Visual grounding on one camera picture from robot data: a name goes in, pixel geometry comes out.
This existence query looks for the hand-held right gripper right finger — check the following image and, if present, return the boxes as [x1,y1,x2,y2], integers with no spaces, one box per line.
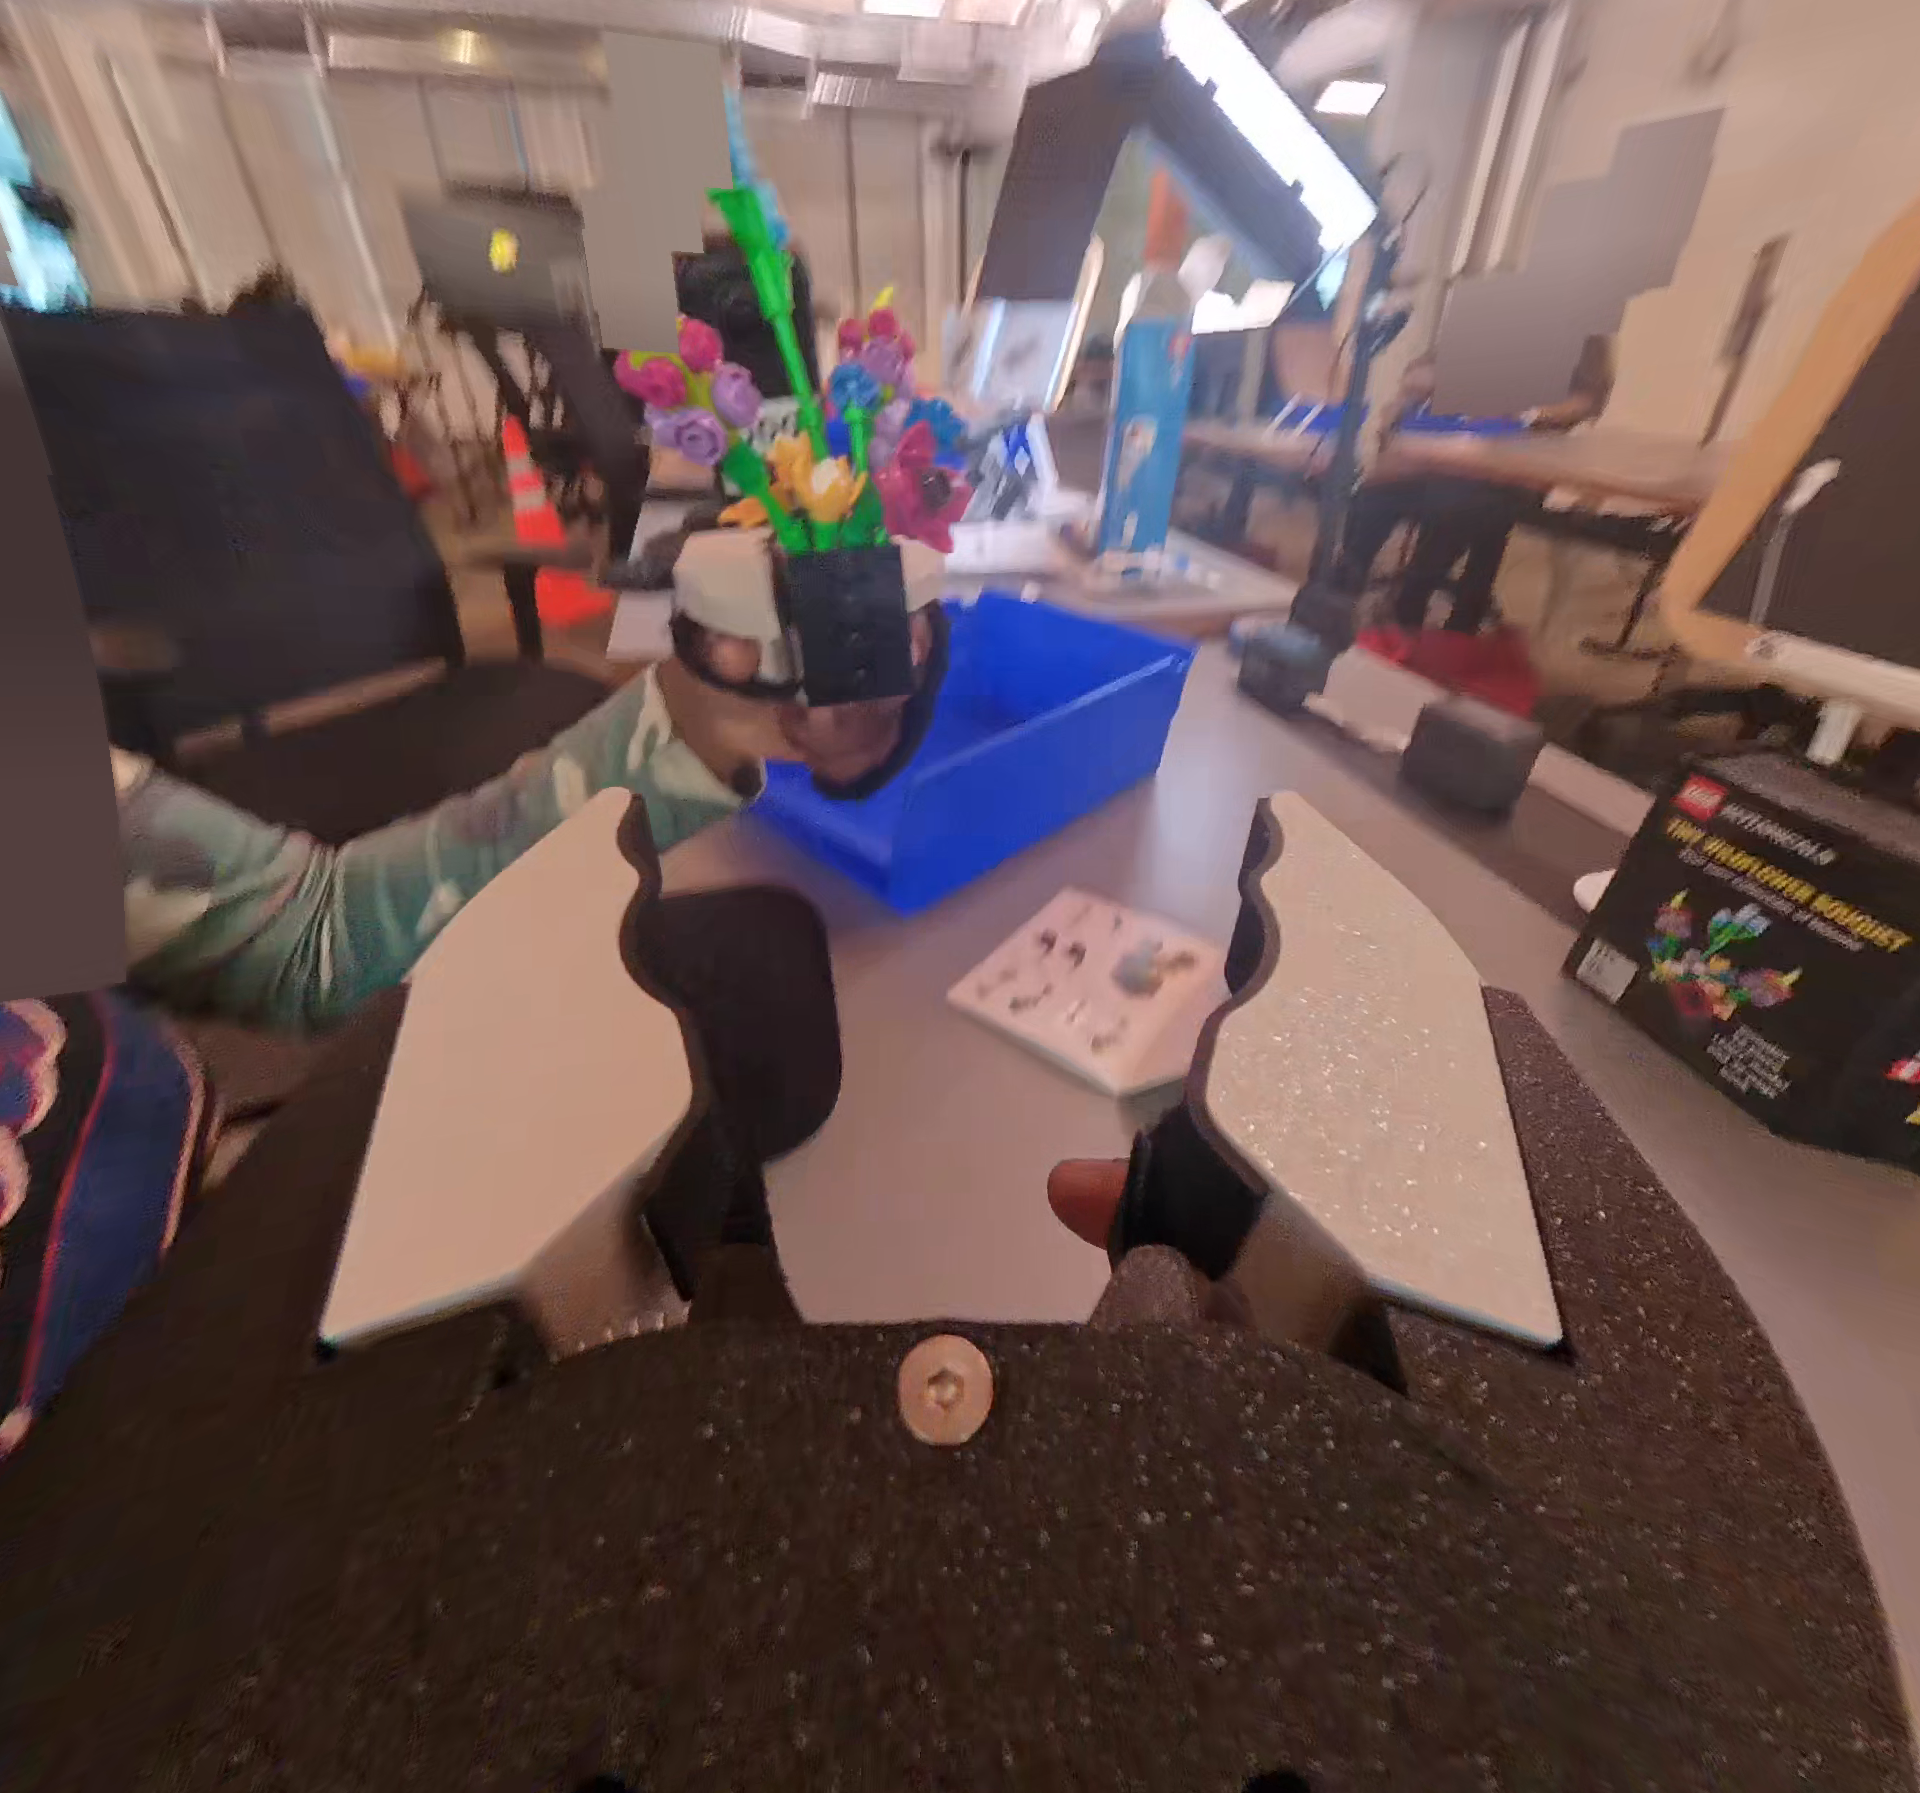
[1113,792,1567,1357]

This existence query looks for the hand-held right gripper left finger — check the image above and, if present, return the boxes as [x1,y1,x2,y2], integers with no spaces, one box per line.
[317,789,779,1360]

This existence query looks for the green lego sprig blue buds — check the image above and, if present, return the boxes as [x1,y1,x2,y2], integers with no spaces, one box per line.
[709,84,829,467]

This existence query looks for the lego flower bouquet model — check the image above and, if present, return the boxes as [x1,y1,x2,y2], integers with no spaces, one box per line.
[613,286,977,711]

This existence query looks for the blue plastic bin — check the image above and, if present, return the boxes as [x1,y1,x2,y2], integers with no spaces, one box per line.
[747,592,1202,918]

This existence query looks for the person's left forearm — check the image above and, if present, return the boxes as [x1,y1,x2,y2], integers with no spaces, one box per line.
[116,667,752,1037]

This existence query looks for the tall blue lego box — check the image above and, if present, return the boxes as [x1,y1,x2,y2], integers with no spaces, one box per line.
[1095,254,1202,557]

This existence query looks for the lego instruction booklet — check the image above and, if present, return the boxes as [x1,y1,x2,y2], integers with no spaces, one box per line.
[945,884,1234,1095]

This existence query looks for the black lego set box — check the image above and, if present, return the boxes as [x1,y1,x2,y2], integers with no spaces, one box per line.
[1559,754,1920,1173]

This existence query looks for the person's left hand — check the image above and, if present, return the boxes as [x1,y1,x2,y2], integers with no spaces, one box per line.
[657,630,934,792]

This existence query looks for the person's right hand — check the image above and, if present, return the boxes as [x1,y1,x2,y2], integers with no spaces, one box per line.
[1048,1158,1135,1242]

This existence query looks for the orange traffic cone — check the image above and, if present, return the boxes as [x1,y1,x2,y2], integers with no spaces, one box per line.
[496,412,619,633]

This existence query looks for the black padded chair armrest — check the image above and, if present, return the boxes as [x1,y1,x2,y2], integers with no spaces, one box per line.
[619,884,847,1170]

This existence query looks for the black photo flag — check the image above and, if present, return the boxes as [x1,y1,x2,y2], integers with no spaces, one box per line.
[977,39,1171,302]

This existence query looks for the grey hard case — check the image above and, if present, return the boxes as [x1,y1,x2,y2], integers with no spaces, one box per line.
[1399,695,1545,819]

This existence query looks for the black battery charger case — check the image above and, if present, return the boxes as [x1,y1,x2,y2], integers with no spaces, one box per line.
[1234,623,1335,716]

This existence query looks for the person's black lettered jersey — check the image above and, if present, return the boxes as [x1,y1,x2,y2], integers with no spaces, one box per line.
[0,990,211,1452]

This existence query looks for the studio light panel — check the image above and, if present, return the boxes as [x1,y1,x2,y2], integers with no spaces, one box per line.
[1156,0,1383,280]

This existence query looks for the wooden office desk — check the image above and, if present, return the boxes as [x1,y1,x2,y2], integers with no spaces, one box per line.
[1186,420,1728,534]

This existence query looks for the black board with white ledge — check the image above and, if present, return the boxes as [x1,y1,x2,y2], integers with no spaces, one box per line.
[1657,196,1920,716]

